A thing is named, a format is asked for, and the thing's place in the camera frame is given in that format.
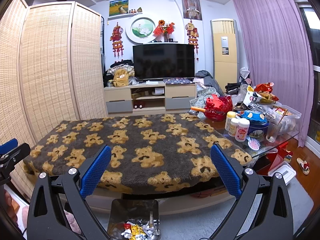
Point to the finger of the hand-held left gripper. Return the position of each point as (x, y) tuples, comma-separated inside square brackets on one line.
[(8, 145), (15, 155)]

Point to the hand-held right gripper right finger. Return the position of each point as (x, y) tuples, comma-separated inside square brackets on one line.
[(225, 170)]

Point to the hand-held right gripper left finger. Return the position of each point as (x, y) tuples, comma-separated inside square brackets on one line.
[(96, 170)]

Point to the black waste bin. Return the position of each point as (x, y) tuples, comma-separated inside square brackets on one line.
[(135, 210)]

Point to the small red can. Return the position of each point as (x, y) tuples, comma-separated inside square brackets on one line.
[(127, 226)]

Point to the yellow wrapper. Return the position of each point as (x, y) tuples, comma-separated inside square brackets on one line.
[(135, 230)]

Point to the pink hairbrush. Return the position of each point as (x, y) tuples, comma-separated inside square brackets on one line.
[(253, 143)]

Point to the small white bottle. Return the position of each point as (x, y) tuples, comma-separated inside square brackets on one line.
[(234, 127)]

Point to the white bottle pink label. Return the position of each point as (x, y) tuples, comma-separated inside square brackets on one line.
[(242, 130)]

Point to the blue round tin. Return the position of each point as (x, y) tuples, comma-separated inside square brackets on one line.
[(258, 131)]

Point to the teddy bear print blanket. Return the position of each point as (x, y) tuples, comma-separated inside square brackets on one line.
[(150, 155)]

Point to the white plastic box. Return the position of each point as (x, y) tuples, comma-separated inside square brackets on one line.
[(282, 173)]

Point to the red openwork basket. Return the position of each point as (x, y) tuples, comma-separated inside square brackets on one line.
[(217, 108)]

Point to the clear drinking glass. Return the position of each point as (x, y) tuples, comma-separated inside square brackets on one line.
[(273, 130)]

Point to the orange stick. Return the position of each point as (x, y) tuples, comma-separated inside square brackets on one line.
[(197, 109)]

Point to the floral cloth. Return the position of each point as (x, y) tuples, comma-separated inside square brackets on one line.
[(200, 100)]

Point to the wooden television stand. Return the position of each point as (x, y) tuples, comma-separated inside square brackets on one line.
[(117, 95)]

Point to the slipper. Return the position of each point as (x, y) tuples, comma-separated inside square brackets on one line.
[(303, 166)]

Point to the clear plastic storage box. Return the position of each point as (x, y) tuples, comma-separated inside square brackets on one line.
[(290, 120)]

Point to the black folded clothing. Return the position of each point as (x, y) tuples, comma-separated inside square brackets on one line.
[(232, 87)]

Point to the woven folding screen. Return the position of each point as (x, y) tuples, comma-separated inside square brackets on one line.
[(50, 67)]

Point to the red snack bag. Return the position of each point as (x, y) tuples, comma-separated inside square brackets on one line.
[(266, 91)]

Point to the grey clothes heap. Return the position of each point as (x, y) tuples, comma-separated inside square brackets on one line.
[(208, 80)]

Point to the yellow backpack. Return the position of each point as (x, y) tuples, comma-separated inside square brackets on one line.
[(121, 78)]

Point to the dark patterned folded cloth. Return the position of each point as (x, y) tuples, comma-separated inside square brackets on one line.
[(178, 81)]

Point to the white paper sheet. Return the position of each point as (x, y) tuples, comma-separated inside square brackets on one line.
[(152, 82)]

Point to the pile of clothes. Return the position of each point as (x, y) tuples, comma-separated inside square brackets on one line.
[(122, 64)]

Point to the beige standing air conditioner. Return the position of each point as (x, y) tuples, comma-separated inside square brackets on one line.
[(225, 55)]

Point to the purple curtain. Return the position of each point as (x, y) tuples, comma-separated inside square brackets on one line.
[(272, 55)]

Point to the black television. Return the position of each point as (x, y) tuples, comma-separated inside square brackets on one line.
[(163, 61)]

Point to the red hanging ornament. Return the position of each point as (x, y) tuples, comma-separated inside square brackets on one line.
[(192, 32), (116, 36)]

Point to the flower vase with red flags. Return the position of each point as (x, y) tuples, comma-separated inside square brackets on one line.
[(163, 28)]

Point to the landscape painting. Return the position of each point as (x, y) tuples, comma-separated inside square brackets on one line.
[(118, 7)]

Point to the row of small figurines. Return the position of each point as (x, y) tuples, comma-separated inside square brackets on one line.
[(135, 10)]

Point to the round lotus wall art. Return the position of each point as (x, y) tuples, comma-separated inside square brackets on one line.
[(141, 28)]

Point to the wall poster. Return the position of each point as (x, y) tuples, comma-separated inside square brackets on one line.
[(191, 7)]

